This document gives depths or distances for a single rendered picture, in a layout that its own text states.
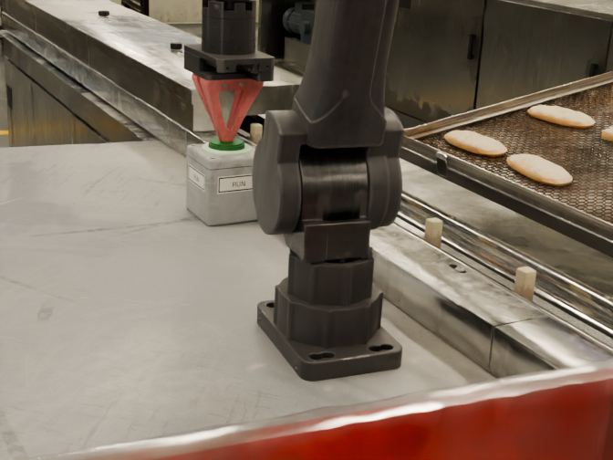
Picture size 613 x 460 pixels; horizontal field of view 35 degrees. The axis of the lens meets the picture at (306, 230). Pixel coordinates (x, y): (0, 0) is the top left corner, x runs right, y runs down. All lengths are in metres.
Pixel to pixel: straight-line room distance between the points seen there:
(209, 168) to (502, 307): 0.38
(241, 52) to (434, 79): 3.49
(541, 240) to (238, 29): 0.40
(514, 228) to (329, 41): 0.48
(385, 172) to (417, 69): 3.86
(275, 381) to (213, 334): 0.09
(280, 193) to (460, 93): 3.64
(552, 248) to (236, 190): 0.35
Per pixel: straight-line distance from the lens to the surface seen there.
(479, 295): 0.81
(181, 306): 0.86
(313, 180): 0.73
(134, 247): 1.00
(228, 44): 1.02
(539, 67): 3.94
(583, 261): 1.05
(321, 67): 0.71
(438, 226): 0.96
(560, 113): 1.22
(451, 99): 4.40
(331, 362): 0.74
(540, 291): 0.87
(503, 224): 1.13
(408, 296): 0.85
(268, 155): 0.75
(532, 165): 1.06
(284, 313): 0.77
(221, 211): 1.06
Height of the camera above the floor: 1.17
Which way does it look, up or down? 19 degrees down
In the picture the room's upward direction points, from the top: 3 degrees clockwise
